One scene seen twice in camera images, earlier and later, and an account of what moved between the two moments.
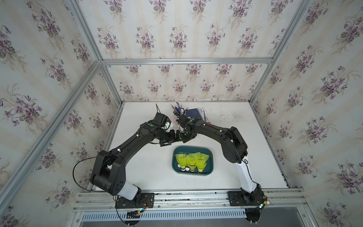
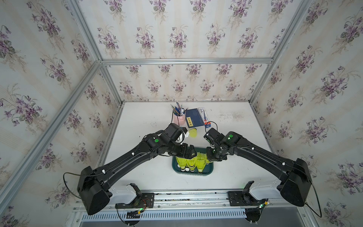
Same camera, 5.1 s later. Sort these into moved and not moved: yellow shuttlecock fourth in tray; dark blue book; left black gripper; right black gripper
Moved: right black gripper; left black gripper
Not moved: yellow shuttlecock fourth in tray; dark blue book
